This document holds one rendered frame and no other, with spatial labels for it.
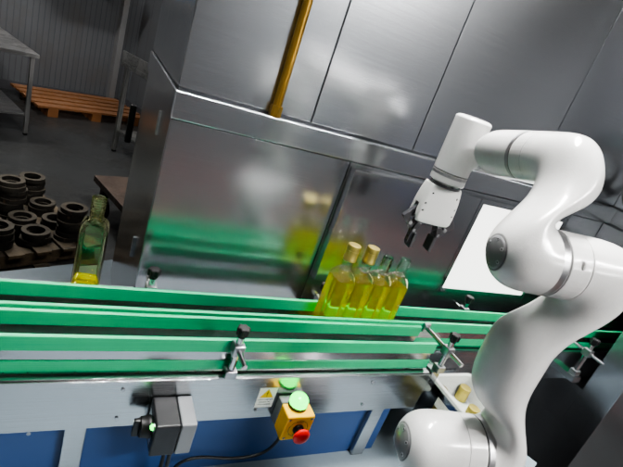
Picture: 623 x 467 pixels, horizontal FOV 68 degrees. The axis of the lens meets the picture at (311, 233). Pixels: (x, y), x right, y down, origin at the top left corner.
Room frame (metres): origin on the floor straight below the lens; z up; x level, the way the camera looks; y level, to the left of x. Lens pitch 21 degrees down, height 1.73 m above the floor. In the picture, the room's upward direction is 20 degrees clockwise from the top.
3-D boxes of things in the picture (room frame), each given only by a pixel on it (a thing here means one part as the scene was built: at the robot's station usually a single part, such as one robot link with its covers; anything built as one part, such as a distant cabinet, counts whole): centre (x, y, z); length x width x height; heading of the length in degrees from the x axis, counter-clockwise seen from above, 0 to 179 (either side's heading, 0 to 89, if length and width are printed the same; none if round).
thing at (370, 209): (1.42, -0.43, 1.32); 0.90 x 0.03 x 0.34; 120
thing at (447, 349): (1.13, -0.44, 1.12); 0.17 x 0.03 x 0.12; 30
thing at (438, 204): (1.10, -0.26, 1.50); 0.10 x 0.07 x 0.11; 110
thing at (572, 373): (1.45, -1.00, 1.07); 0.17 x 0.05 x 0.23; 30
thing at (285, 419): (0.85, -0.10, 0.96); 0.07 x 0.07 x 0.07; 30
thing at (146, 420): (0.68, 0.19, 0.96); 0.04 x 0.03 x 0.04; 30
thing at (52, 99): (6.06, 3.54, 0.06); 1.46 x 0.97 x 0.13; 143
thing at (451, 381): (1.10, -0.59, 0.97); 0.22 x 0.17 x 0.09; 30
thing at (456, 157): (1.10, -0.26, 1.64); 0.09 x 0.08 x 0.13; 103
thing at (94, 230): (0.88, 0.45, 1.18); 0.06 x 0.06 x 0.26; 22
